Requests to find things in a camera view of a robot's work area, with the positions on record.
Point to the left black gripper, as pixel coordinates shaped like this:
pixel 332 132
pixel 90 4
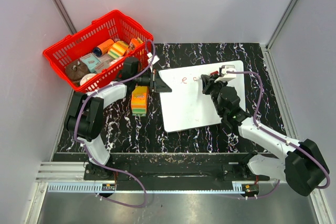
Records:
pixel 157 84

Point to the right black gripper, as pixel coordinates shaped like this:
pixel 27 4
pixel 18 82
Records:
pixel 208 83

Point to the white whiteboard black frame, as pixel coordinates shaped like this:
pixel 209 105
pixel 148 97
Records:
pixel 185 107

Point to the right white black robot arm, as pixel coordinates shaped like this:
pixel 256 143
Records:
pixel 299 163

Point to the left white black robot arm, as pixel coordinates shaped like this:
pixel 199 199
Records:
pixel 84 119

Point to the stacked colourful sponge pack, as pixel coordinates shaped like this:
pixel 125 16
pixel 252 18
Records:
pixel 139 100

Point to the orange snack box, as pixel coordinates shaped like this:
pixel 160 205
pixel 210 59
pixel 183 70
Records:
pixel 134 43

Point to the pink white packet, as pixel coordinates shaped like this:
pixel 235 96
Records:
pixel 106 61

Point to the red plastic shopping basket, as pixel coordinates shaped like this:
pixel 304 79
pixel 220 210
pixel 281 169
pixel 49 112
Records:
pixel 113 25

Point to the teal small box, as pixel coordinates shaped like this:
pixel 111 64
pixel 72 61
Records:
pixel 91 61

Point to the white round container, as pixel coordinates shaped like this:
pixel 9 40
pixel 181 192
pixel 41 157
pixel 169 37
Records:
pixel 86 78

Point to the brown round donut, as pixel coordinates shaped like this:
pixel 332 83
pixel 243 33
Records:
pixel 76 70

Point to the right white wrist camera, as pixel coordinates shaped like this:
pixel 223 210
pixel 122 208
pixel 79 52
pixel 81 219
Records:
pixel 226 73

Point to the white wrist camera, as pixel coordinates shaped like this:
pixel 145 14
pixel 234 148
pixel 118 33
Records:
pixel 226 73
pixel 152 59

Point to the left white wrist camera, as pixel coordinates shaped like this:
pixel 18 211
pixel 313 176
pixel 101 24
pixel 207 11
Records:
pixel 152 59

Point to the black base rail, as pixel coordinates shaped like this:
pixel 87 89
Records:
pixel 223 166

